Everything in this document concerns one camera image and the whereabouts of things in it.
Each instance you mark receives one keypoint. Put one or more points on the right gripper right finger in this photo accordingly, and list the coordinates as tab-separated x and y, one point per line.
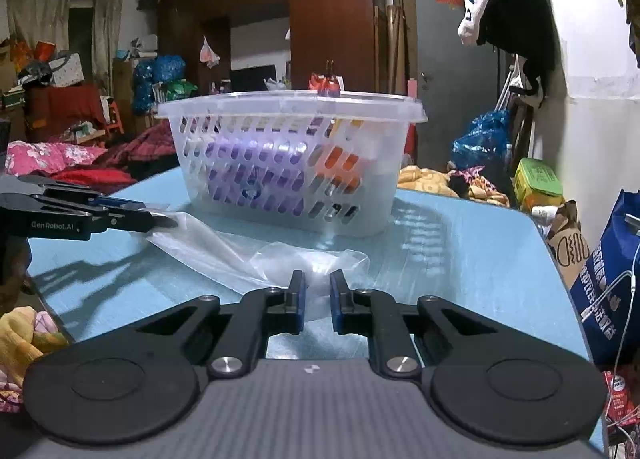
376	316

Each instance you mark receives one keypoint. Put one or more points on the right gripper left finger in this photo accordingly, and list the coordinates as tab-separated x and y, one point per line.
249	324

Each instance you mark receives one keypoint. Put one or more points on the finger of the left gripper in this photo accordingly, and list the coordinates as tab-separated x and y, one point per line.
120	201
136	221

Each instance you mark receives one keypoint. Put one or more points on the clear plastic bag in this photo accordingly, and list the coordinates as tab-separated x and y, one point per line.
243	264

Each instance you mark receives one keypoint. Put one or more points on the purple packaged box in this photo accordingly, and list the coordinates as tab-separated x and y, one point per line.
259	174

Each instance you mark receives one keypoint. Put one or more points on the orange box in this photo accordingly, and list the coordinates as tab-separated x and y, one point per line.
342	169

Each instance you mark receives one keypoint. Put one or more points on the pink floral quilt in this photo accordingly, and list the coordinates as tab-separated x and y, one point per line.
23	158

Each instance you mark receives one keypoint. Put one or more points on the red plaid garment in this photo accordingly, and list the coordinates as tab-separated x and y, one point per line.
152	152

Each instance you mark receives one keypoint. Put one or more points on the yellow patterned blanket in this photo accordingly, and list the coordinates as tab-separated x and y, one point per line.
468	184

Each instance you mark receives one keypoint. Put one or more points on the clear plastic basket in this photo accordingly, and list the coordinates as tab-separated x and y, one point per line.
374	126

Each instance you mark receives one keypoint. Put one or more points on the beige curtains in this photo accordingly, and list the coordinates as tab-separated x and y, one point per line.
47	21

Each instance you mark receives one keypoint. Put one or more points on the green yellow box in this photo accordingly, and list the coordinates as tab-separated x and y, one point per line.
535	184

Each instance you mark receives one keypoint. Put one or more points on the blue plastic bag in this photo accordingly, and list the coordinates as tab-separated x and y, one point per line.
485	142

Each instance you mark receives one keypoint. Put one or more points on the brown paper bag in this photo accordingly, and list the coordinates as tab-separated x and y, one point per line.
567	244

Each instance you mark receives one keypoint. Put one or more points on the orange white hanging bag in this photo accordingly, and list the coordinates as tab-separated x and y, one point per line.
326	85

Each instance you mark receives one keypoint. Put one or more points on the blue shopping bag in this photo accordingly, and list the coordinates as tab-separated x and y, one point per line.
606	292

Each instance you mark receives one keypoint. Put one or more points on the grey metal door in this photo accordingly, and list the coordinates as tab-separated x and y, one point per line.
457	83

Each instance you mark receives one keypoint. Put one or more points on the dark red wooden wardrobe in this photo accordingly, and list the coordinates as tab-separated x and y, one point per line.
338	35

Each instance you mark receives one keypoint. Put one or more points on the white black hanging jacket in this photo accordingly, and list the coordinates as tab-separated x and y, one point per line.
523	29

